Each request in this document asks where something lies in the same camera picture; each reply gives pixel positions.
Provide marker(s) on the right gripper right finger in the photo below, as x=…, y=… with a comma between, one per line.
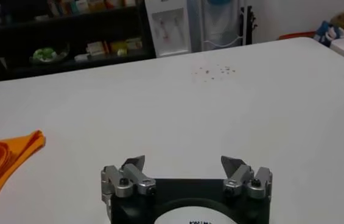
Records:
x=240, y=176

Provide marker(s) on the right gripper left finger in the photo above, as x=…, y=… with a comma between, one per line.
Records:
x=135, y=176

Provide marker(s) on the white flat medicine box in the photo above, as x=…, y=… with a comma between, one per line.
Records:
x=82, y=57

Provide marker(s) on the red white medicine box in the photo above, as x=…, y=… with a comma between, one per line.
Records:
x=96, y=48

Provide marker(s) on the white water dispenser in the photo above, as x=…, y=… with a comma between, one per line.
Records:
x=168, y=39

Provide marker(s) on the black metal stand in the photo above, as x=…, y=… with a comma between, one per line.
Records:
x=250, y=27

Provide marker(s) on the green snack bag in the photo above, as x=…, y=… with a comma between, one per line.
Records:
x=45, y=54

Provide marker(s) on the open cardboard box red rim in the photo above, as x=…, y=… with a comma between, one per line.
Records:
x=296, y=35

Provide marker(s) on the black shelving unit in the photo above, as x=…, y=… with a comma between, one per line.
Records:
x=68, y=30

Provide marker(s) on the blue and white bag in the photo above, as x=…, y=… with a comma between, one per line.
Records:
x=330, y=32

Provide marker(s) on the blue water jug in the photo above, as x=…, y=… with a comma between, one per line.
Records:
x=219, y=2

